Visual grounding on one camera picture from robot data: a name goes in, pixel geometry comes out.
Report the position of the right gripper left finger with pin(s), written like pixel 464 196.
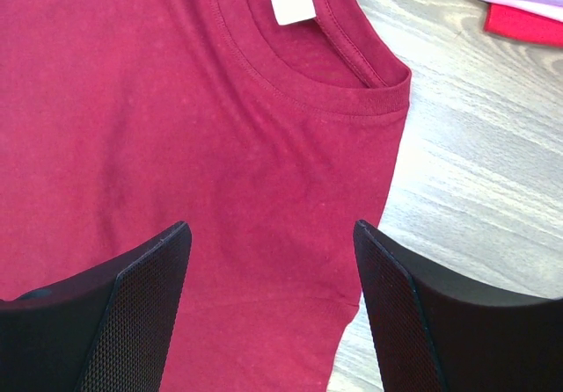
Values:
pixel 108 328

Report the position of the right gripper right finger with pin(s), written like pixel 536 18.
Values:
pixel 435 329

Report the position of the dark red t-shirt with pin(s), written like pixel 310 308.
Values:
pixel 121 117

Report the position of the folded bright red t-shirt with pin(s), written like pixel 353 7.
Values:
pixel 523 26

